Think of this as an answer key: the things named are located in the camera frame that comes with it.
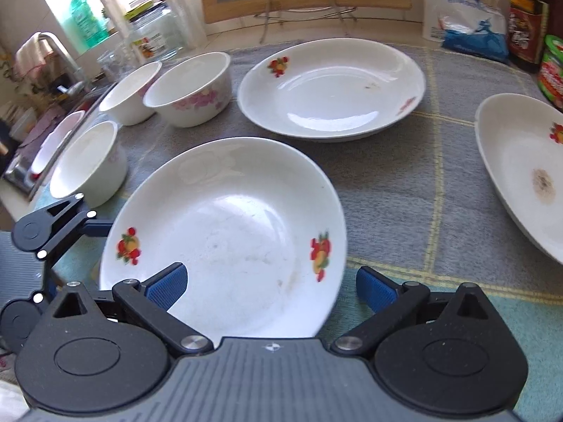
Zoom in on metal wire rack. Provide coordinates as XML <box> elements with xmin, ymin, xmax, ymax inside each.
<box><xmin>253</xmin><ymin>0</ymin><xmax>358</xmax><ymax>45</ymax></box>

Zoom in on glass storage jar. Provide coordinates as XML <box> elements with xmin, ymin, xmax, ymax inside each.
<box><xmin>127</xmin><ymin>2</ymin><xmax>186</xmax><ymax>63</ymax></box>

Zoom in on white floral bowl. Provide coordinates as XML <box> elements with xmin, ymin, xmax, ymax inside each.
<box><xmin>49</xmin><ymin>121</ymin><xmax>129</xmax><ymax>210</ymax></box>
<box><xmin>99</xmin><ymin>60</ymin><xmax>163</xmax><ymax>126</ymax></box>
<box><xmin>31</xmin><ymin>110</ymin><xmax>86</xmax><ymax>177</ymax></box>

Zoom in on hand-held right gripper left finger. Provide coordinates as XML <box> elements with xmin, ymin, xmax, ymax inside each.
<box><xmin>42</xmin><ymin>262</ymin><xmax>215</xmax><ymax>356</ymax></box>

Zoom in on white bowl pink flowers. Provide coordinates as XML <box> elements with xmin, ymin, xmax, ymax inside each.
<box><xmin>143</xmin><ymin>52</ymin><xmax>232</xmax><ymax>128</ymax></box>

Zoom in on dark soy sauce bottle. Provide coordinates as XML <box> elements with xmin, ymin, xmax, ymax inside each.
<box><xmin>509</xmin><ymin>0</ymin><xmax>550</xmax><ymax>73</ymax></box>

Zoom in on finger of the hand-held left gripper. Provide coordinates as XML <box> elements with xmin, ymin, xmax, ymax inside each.
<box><xmin>33</xmin><ymin>263</ymin><xmax>60</xmax><ymax>305</ymax></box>
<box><xmin>37</xmin><ymin>193</ymin><xmax>113</xmax><ymax>260</ymax></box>

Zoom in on clear drinking glass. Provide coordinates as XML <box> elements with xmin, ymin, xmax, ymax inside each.
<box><xmin>97</xmin><ymin>48</ymin><xmax>129</xmax><ymax>82</ymax></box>

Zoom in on metal faucet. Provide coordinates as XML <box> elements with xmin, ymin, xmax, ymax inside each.
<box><xmin>37</xmin><ymin>32</ymin><xmax>87</xmax><ymax>94</ymax></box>

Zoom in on clear plastic wrapped cup stack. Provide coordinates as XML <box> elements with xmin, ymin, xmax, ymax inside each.
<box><xmin>156</xmin><ymin>0</ymin><xmax>207</xmax><ymax>50</ymax></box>

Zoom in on grey plaid table mat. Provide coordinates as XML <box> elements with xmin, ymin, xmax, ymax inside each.
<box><xmin>33</xmin><ymin>39</ymin><xmax>563</xmax><ymax>422</ymax></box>

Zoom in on green lidded sauce jar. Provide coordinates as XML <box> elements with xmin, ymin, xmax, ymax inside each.
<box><xmin>537</xmin><ymin>35</ymin><xmax>563</xmax><ymax>111</ymax></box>

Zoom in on white blue salt bag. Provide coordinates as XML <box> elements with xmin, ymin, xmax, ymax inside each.
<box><xmin>422</xmin><ymin>0</ymin><xmax>512</xmax><ymax>63</ymax></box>

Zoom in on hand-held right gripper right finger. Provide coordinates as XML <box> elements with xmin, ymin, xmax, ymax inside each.
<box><xmin>331</xmin><ymin>266</ymin><xmax>495</xmax><ymax>354</ymax></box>

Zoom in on green dish soap bottle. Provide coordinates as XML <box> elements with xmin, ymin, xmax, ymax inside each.
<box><xmin>64</xmin><ymin>0</ymin><xmax>109</xmax><ymax>45</ymax></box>

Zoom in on pink cloth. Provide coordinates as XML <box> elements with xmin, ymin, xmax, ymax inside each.
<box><xmin>12</xmin><ymin>35</ymin><xmax>54</xmax><ymax>81</ymax></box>

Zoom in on steel sink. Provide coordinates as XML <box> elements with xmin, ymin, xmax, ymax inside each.
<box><xmin>2</xmin><ymin>83</ymin><xmax>119</xmax><ymax>198</ymax></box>

